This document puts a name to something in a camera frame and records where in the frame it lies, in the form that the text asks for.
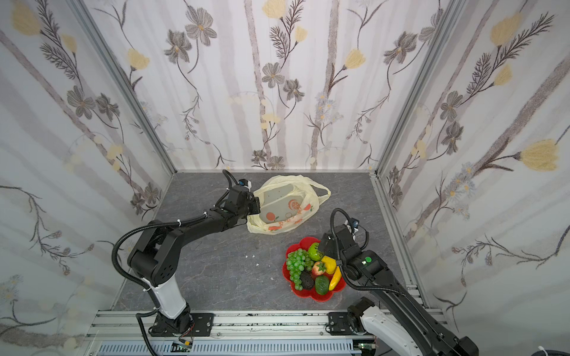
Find light green custard apple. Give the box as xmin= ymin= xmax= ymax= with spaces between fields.
xmin=307 ymin=243 xmax=324 ymax=262

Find red green mango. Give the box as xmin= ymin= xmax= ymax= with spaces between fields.
xmin=311 ymin=261 xmax=327 ymax=279

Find yellow banana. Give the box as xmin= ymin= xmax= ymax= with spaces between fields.
xmin=328 ymin=266 xmax=342 ymax=291

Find dark green avocado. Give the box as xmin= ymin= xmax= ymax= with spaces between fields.
xmin=314 ymin=275 xmax=330 ymax=295

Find green grape bunch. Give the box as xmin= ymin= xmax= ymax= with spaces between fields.
xmin=286 ymin=249 xmax=314 ymax=291

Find yellow printed plastic bag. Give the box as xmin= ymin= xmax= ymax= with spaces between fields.
xmin=246 ymin=175 xmax=331 ymax=235

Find dark brown avocado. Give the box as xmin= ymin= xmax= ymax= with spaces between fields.
xmin=299 ymin=271 xmax=315 ymax=291

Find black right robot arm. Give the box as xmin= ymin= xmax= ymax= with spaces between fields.
xmin=319 ymin=225 xmax=479 ymax=355

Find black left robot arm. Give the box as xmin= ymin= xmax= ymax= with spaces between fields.
xmin=127 ymin=179 xmax=261 ymax=337

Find red flower-shaped plate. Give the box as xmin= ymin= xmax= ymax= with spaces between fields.
xmin=282 ymin=237 xmax=347 ymax=303

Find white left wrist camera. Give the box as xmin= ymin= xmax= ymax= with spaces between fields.
xmin=238 ymin=179 xmax=252 ymax=190

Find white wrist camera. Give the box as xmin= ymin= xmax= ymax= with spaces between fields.
xmin=238 ymin=179 xmax=252 ymax=190
xmin=347 ymin=218 xmax=359 ymax=235

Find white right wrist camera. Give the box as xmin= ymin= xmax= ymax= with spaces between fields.
xmin=347 ymin=218 xmax=359 ymax=235

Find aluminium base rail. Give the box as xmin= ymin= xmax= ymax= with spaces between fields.
xmin=88 ymin=310 xmax=451 ymax=341

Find black left corrugated cable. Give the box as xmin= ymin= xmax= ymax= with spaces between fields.
xmin=110 ymin=213 xmax=208 ymax=290

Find white slotted cable duct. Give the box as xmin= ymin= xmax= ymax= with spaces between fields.
xmin=95 ymin=340 xmax=362 ymax=356

